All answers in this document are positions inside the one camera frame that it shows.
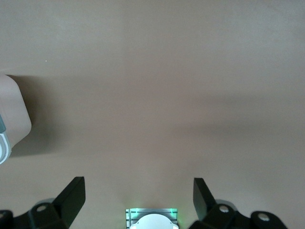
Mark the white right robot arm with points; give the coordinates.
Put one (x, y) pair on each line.
(152, 221)

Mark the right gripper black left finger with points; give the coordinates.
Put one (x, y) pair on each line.
(66, 205)

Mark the pink plastic box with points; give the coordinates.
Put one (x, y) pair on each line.
(14, 107)

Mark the white box lid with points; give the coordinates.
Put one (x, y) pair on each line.
(3, 148)

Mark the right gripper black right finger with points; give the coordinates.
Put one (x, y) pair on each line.
(207, 210)

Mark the right arm aluminium base plate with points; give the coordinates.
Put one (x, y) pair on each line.
(152, 211)

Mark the brown table cover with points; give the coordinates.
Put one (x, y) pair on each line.
(152, 95)

